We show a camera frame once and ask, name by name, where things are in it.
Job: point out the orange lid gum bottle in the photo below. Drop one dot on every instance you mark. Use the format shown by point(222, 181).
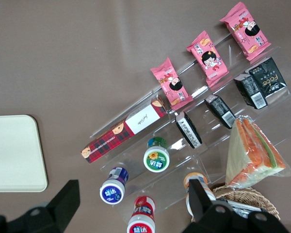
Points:
point(197, 176)

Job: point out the foil takeaway container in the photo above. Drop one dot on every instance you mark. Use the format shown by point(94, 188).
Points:
point(242, 205)

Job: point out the cream rectangular tray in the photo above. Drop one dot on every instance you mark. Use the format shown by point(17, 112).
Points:
point(14, 153)

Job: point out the pink cartoon snack packet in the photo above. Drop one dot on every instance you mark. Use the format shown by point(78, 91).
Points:
point(208, 60)
point(172, 85)
point(247, 31)

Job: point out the red lid gum bottle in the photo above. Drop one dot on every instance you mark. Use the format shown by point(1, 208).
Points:
point(140, 218)

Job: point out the wicker basket with foil container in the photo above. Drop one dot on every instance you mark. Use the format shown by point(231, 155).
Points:
point(252, 194)

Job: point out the red plaid cookie box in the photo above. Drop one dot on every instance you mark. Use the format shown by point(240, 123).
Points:
point(116, 136)

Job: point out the green lid gum bottle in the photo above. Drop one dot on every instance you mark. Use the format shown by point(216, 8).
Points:
point(156, 159)

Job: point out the triangle sandwich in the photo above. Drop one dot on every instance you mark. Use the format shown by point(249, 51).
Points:
point(247, 155)

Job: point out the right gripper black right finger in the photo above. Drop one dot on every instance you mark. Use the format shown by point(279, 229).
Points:
point(208, 213)

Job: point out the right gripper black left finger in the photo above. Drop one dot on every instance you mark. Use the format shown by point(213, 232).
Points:
point(60, 208)

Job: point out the clear acrylic tiered shelf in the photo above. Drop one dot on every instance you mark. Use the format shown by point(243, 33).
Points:
point(208, 155)

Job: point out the black snack packet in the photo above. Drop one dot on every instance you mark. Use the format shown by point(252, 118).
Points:
point(188, 129)
point(220, 110)
point(269, 80)
point(249, 89)

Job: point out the blue lid gum bottle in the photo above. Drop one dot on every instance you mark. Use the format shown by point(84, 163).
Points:
point(111, 191)

